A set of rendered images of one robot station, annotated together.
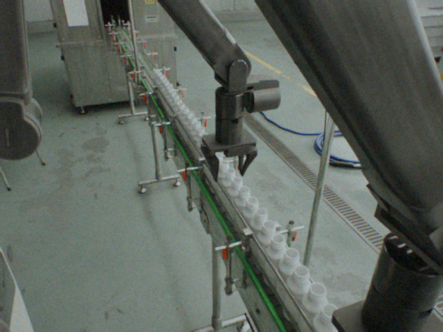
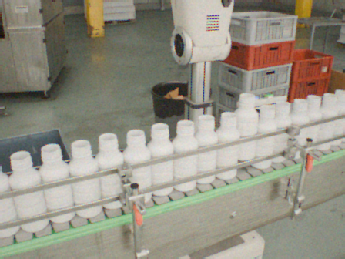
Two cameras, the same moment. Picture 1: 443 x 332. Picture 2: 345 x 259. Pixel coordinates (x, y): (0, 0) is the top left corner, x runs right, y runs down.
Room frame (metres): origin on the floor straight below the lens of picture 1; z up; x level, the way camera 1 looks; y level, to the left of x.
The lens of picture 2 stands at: (0.01, -1.08, 1.48)
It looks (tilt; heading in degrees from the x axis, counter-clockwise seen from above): 26 degrees down; 84
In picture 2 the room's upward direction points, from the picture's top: 1 degrees clockwise
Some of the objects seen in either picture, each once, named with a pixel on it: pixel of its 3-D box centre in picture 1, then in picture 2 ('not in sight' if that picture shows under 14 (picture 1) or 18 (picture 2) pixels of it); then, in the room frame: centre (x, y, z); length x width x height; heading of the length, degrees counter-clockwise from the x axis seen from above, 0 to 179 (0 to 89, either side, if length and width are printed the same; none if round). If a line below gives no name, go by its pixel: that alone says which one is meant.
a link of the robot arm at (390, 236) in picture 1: (415, 267); not in sight; (0.24, -0.19, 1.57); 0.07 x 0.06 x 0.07; 110
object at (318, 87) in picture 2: not in sight; (296, 83); (1.75, 2.39, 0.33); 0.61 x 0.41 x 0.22; 23
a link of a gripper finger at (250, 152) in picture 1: (236, 158); not in sight; (0.67, -0.04, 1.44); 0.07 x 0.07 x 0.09; 20
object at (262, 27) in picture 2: not in sight; (259, 26); (1.13, 2.06, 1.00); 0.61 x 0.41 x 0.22; 27
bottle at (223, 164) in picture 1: (223, 181); not in sight; (1.10, -0.02, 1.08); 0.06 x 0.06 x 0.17
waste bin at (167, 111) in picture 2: not in sight; (180, 128); (0.33, 1.38, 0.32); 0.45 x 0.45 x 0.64
